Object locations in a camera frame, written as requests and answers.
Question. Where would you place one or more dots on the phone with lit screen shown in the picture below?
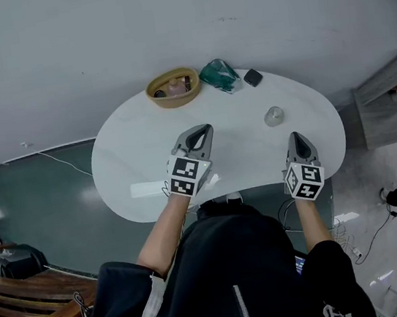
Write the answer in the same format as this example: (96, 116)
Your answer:
(300, 264)

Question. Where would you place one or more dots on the person's black jacket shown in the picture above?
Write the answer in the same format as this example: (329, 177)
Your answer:
(231, 278)

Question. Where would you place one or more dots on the woven tan basket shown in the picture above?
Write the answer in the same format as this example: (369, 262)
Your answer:
(175, 102)

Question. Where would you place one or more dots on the slim dark cosmetic tube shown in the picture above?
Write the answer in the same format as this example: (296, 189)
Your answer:
(187, 83)

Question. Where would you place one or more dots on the white power strip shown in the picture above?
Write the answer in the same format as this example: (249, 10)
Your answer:
(356, 252)

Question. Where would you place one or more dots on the white kidney-shaped table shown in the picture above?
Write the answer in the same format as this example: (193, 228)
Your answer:
(242, 155)

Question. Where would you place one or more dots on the small white cup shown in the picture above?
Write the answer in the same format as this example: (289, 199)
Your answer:
(395, 95)

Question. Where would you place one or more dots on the crumpled green packet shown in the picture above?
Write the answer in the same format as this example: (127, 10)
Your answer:
(217, 77)

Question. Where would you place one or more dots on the person's left forearm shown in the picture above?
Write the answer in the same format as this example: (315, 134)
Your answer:
(166, 236)

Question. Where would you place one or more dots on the small black round jar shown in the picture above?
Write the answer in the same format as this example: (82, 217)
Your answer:
(158, 94)

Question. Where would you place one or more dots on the frosted glass bottle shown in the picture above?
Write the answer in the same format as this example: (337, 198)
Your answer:
(274, 116)

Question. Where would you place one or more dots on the person's right forearm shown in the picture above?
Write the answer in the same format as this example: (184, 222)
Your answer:
(314, 225)

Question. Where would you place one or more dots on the person's white-toed shoe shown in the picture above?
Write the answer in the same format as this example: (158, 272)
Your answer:
(232, 197)

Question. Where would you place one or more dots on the small black case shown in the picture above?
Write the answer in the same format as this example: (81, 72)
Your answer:
(253, 78)

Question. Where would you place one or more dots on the grey wooden shelf cabinet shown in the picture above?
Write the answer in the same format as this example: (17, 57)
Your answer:
(388, 114)

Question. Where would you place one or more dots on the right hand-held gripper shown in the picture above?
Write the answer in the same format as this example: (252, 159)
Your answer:
(305, 180)

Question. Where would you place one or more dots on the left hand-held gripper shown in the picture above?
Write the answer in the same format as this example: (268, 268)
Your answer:
(186, 174)

